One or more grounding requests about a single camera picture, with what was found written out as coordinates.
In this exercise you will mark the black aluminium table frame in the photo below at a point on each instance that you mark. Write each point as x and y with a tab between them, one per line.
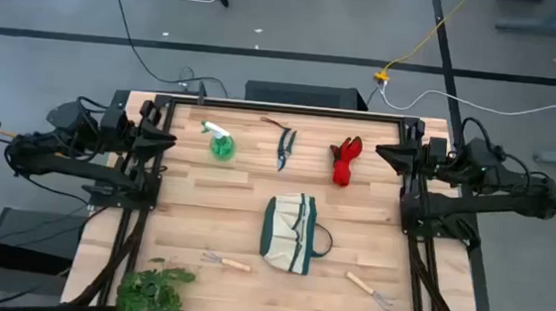
286	109

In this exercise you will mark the black pruning shears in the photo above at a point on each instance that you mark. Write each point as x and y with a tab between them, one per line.
282	158

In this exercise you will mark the green leafy plant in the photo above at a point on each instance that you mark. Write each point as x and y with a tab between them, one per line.
148	289

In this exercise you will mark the red and black gardening gloves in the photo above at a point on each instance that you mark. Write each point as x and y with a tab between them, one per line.
342	173

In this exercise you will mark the dark grey cart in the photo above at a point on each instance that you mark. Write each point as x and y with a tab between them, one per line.
38	228

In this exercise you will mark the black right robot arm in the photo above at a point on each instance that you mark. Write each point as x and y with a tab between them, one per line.
493	202

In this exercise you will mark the black computer case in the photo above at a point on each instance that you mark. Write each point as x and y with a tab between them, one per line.
302	95

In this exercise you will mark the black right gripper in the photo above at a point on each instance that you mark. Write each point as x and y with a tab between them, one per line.
434	158

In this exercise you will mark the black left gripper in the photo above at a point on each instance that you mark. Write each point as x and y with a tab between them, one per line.
121	130

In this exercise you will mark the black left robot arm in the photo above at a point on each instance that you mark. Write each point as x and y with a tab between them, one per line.
58	165

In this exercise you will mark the beige and green gardening bag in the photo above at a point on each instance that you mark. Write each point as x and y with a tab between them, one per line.
284	230

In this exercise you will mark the green spray bottle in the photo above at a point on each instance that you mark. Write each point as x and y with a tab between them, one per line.
222	147

